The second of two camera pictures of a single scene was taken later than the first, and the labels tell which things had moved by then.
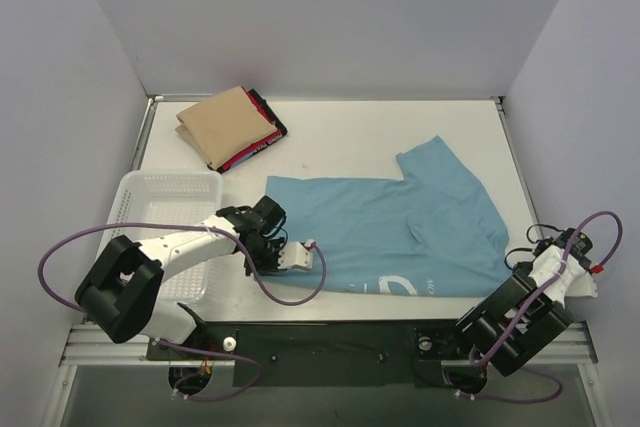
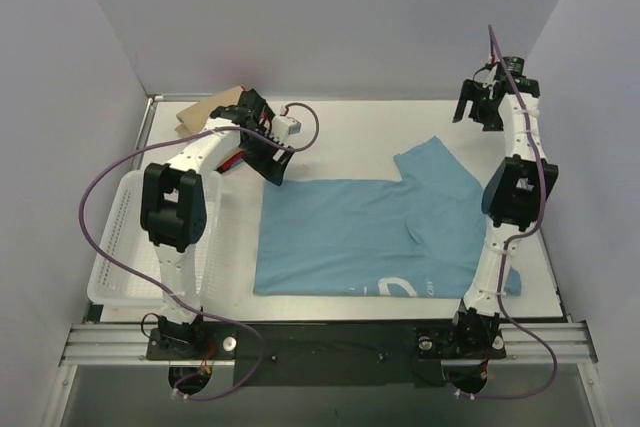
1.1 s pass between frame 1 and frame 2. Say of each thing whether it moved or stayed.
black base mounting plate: stayed
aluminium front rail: stayed
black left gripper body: moved
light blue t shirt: stayed
